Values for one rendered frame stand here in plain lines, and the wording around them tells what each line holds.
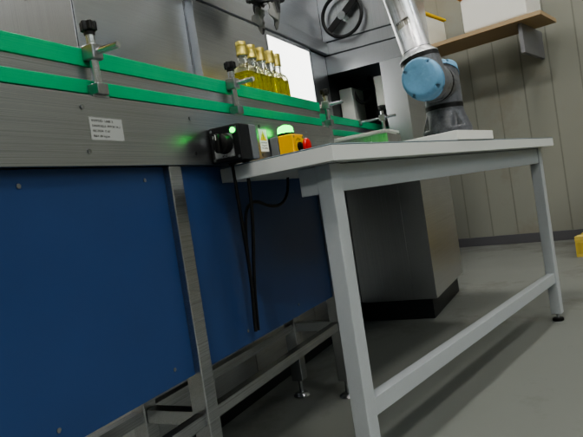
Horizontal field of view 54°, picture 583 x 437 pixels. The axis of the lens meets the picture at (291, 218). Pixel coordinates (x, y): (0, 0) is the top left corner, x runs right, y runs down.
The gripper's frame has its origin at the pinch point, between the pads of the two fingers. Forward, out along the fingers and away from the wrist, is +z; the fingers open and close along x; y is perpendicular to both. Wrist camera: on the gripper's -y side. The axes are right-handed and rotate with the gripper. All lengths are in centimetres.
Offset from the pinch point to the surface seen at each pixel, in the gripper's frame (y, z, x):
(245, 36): -1.6, -0.9, -12.0
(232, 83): 57, 29, 21
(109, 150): 103, 45, 25
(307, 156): 70, 50, 45
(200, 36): 27.2, 4.1, -9.4
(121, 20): 60, 4, -10
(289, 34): -42.2, -9.2, -16.4
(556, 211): -348, 108, 38
